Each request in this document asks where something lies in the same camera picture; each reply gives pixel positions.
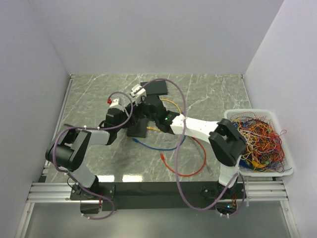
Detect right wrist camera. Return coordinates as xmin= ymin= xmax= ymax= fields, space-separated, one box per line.
xmin=130 ymin=84 xmax=147 ymax=106

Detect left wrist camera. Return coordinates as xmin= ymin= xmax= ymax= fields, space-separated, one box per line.
xmin=107 ymin=97 xmax=125 ymax=111

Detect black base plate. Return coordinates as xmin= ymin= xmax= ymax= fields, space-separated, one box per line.
xmin=70 ymin=181 xmax=244 ymax=210

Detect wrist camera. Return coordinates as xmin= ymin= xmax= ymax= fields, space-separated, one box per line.
xmin=130 ymin=84 xmax=147 ymax=106
xmin=107 ymin=97 xmax=125 ymax=111

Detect aluminium rail frame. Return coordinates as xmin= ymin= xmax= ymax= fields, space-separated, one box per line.
xmin=14 ymin=73 xmax=298 ymax=238

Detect yellow ethernet cable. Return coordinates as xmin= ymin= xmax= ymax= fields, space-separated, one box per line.
xmin=146 ymin=99 xmax=185 ymax=132

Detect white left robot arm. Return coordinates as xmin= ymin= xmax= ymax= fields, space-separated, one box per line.
xmin=45 ymin=103 xmax=137 ymax=199

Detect black TP-Link network switch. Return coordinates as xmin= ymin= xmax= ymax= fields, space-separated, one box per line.
xmin=126 ymin=118 xmax=148 ymax=138

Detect black Mercury network switch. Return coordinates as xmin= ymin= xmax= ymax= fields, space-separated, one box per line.
xmin=140 ymin=80 xmax=168 ymax=96

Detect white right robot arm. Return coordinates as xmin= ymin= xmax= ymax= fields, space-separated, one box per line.
xmin=133 ymin=96 xmax=246 ymax=198

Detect red ethernet cable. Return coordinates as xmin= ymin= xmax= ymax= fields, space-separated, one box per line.
xmin=159 ymin=136 xmax=207 ymax=177

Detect blue ethernet cable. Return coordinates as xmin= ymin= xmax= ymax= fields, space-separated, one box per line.
xmin=133 ymin=135 xmax=186 ymax=151

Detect tangled colourful wires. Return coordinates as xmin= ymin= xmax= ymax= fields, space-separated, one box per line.
xmin=228 ymin=112 xmax=293 ymax=174

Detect grey ethernet cable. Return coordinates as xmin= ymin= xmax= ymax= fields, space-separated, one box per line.
xmin=195 ymin=141 xmax=213 ymax=174

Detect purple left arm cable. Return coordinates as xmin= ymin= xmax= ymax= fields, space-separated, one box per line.
xmin=52 ymin=91 xmax=134 ymax=220

